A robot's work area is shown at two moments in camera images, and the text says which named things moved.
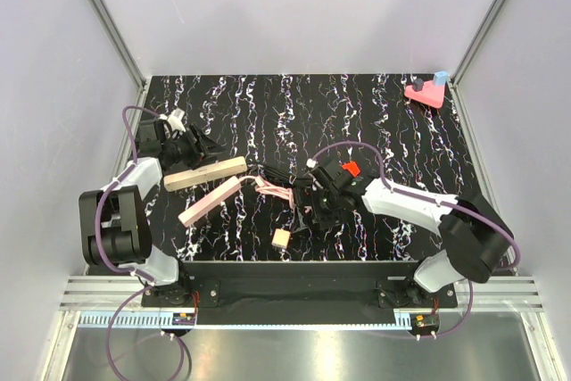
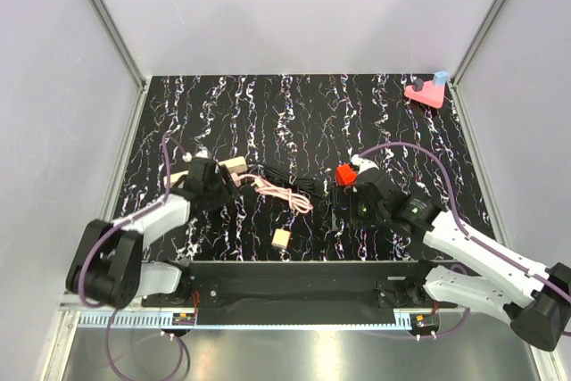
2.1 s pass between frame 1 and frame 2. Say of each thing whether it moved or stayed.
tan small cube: stayed
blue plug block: stayed
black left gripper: moved
